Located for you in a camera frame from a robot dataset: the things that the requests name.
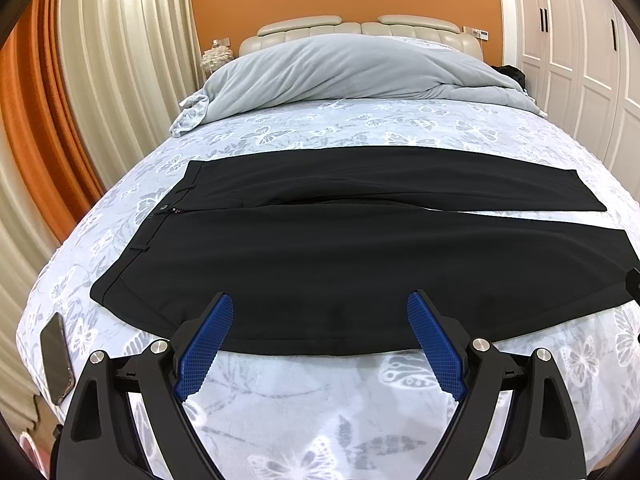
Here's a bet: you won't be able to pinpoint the wall switch panel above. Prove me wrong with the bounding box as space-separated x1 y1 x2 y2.
463 26 489 41

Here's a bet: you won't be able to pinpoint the beige padded headboard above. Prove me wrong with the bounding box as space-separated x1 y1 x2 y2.
239 14 484 61

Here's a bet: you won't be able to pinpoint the white wardrobe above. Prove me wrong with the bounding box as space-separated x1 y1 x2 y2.
510 0 639 196

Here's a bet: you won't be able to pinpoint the grey duvet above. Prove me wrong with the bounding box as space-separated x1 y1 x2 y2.
169 34 540 138

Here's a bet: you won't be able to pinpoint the black item on nightstand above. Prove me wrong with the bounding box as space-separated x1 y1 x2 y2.
492 65 526 90

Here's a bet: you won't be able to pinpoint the black pants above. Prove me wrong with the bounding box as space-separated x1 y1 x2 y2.
90 146 639 356

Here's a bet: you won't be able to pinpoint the cream and orange curtain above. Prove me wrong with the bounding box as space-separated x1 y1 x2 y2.
1 0 202 427

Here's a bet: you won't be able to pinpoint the butterfly print bed sheet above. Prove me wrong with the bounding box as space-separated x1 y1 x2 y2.
16 100 639 479

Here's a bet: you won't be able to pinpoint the black smartphone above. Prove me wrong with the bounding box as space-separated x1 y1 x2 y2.
40 312 76 406

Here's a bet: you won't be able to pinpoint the white bedside ornament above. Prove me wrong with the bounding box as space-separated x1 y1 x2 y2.
201 38 234 76

